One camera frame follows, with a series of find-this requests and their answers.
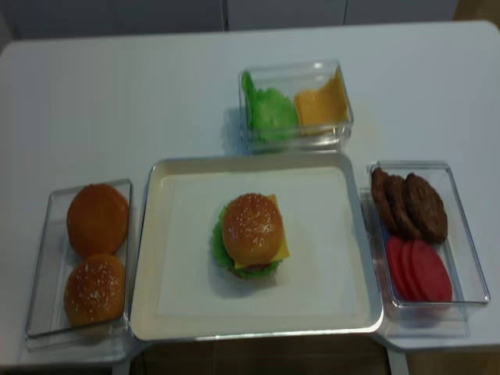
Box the smooth bun bottom half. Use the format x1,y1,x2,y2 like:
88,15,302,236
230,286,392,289
66,184,129,259

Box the white paper liner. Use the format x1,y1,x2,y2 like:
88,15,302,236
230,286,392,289
157,167,366,316

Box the clear lettuce cheese container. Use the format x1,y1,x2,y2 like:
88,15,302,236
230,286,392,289
239,59,354,153

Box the cheese slice on burger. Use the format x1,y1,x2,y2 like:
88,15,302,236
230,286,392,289
234,194,290,270

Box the right brown meat patty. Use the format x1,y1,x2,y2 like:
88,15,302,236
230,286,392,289
402,173,448,244

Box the right red tomato slice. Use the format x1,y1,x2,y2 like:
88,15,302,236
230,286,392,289
409,241,453,302

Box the green lettuce leaf on burger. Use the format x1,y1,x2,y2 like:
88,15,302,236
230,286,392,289
212,205,282,279

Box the sesame bun top flat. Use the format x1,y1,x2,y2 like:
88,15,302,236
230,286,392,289
64,254,125,327

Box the cheese slices in container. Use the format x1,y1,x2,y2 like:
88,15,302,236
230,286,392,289
294,70,348,136

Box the red tomato slice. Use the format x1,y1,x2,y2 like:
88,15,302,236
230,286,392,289
386,236,411,301
409,241,453,302
401,240,425,302

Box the clear patty tomato container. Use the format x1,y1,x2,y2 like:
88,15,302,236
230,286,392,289
366,161,490,319

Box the clear plastic bun container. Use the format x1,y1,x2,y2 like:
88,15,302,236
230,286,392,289
25,179,133,346

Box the left red tomato slice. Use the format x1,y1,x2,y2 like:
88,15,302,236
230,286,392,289
386,236,411,301

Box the middle brown meat patty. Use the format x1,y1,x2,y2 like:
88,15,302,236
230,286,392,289
384,175,422,241

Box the brown meat patty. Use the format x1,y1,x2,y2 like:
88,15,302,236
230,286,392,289
384,175,422,241
402,173,448,244
370,167,398,234

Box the middle red tomato slice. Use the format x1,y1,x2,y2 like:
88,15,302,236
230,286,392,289
401,240,425,302

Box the sesame bun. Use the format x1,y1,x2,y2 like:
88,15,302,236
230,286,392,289
222,193,284,268
64,254,125,327

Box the left brown meat patty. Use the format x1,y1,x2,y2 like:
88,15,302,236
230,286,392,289
370,167,398,234

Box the green lettuce in container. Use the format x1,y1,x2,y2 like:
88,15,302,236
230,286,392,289
241,70,298,142

